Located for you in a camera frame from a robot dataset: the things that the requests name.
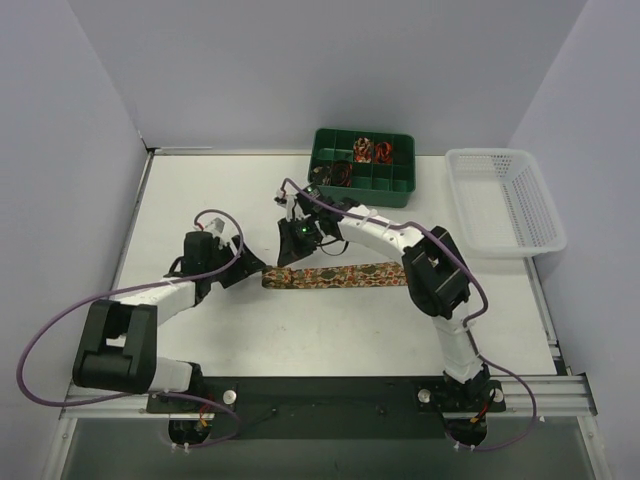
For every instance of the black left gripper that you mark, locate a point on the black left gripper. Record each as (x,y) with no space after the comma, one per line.
(232,261)

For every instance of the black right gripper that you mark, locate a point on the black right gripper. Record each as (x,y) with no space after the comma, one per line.
(293,230)

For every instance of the paisley patterned necktie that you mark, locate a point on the paisley patterned necktie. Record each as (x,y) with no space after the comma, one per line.
(373,275)

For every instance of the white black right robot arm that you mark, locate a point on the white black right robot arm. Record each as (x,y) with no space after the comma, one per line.
(437,276)

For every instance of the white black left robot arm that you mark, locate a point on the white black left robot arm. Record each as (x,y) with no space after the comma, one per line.
(118,347)

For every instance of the rolled dark brown tie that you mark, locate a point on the rolled dark brown tie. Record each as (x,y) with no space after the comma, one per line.
(321,175)

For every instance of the rolled red black tie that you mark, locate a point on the rolled red black tie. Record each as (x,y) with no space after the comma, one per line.
(341,174)

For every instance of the green compartment organizer box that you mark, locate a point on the green compartment organizer box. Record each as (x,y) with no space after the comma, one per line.
(388,186)

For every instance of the rolled cream paisley tie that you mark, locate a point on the rolled cream paisley tie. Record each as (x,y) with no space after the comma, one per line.
(363,150)

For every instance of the rolled orange black tie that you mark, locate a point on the rolled orange black tie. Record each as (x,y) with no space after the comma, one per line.
(383,153)

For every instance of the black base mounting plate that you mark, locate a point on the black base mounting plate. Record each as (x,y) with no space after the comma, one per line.
(331,408)

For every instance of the white perforated plastic basket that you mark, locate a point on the white perforated plastic basket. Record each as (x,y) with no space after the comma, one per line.
(503,203)

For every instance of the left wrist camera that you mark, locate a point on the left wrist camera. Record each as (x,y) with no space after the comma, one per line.
(216,227)

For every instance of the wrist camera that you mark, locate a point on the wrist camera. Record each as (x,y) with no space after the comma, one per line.
(314,192)
(216,227)

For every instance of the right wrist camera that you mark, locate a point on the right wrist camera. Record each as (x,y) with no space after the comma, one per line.
(314,192)

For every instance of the aluminium front rail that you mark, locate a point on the aluminium front rail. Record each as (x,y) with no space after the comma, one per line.
(556,396)

